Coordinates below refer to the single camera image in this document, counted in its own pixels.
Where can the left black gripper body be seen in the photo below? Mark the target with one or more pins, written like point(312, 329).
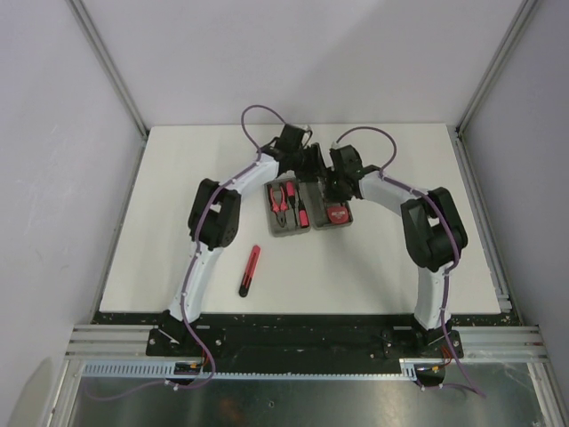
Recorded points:
point(306, 161)

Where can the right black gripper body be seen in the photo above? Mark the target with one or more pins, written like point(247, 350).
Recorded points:
point(334, 189)

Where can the red tape measure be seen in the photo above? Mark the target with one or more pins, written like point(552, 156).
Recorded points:
point(339, 214)

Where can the pink handle bit screwdriver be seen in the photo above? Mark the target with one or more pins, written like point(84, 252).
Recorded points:
point(291, 195)

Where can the small pink handle screwdriver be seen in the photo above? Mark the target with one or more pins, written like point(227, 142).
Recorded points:
point(303, 218)

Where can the grey plastic tool case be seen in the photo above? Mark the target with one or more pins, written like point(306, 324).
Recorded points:
point(310, 197)

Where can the pink black pliers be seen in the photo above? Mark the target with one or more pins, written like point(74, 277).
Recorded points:
point(278, 204)

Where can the pink black utility knife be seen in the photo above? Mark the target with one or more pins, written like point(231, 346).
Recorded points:
point(249, 271)

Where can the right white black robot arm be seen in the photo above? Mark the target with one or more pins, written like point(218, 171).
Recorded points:
point(433, 230)

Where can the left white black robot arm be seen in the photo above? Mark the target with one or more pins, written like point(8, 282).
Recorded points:
point(214, 217)

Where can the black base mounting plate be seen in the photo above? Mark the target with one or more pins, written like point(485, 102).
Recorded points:
point(225, 335)

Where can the right aluminium frame post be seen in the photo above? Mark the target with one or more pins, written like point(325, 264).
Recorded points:
point(513, 35)

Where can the aluminium frame post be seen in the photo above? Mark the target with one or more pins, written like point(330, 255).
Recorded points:
point(93, 37)
point(513, 35)

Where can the grey slotted cable duct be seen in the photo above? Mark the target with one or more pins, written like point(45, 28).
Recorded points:
point(395, 370)

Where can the left aluminium frame post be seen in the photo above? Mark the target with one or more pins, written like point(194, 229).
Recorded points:
point(93, 37)

